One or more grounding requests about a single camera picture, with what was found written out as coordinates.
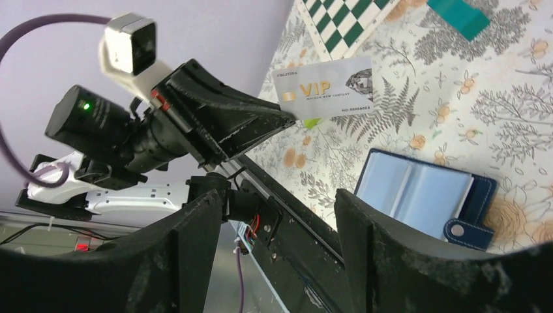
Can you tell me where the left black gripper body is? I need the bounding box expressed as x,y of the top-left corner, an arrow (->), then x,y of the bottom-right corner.
129,80 -> 225,173

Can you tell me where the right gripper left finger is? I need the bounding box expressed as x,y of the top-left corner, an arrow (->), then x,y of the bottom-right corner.
1,190 -> 222,312

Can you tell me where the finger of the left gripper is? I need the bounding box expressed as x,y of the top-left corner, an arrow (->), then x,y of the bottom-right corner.
207,110 -> 296,158
166,59 -> 281,130

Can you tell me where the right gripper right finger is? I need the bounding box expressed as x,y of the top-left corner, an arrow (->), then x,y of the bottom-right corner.
335,189 -> 552,312

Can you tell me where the navy blue card holder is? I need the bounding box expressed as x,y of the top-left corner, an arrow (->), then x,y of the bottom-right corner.
354,148 -> 498,251

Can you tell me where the silver VIP credit card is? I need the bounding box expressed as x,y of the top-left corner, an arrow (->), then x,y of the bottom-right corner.
272,56 -> 374,120

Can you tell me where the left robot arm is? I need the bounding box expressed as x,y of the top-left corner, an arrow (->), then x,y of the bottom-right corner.
15,59 -> 295,221

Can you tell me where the lime green block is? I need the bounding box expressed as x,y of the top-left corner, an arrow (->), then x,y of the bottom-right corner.
303,118 -> 322,130

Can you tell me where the green white chessboard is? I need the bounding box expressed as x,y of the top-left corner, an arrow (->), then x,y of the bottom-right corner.
295,0 -> 399,61

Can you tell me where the floral table mat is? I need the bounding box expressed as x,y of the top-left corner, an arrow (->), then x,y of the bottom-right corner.
248,1 -> 552,253

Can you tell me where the teal block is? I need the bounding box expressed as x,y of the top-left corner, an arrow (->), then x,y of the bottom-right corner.
427,0 -> 490,41

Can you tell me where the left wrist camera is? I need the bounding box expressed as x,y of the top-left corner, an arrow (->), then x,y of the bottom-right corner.
98,13 -> 172,102

